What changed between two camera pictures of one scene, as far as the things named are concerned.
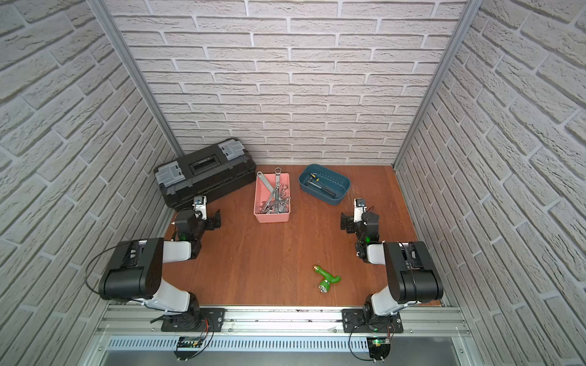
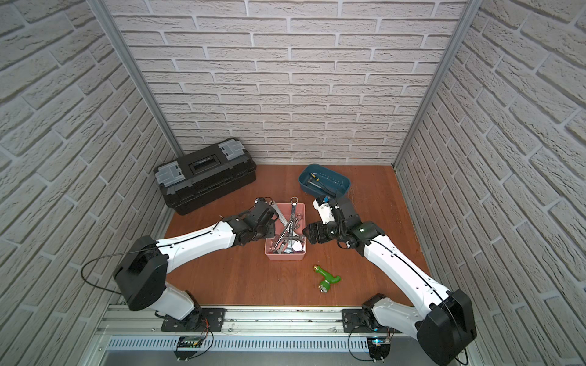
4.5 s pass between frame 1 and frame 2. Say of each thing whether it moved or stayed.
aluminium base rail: stayed
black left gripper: moved
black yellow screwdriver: stayed
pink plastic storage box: moved
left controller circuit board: stayed
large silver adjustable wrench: moved
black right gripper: moved
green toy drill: stayed
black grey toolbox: stayed
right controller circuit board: stayed
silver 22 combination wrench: moved
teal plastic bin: stayed
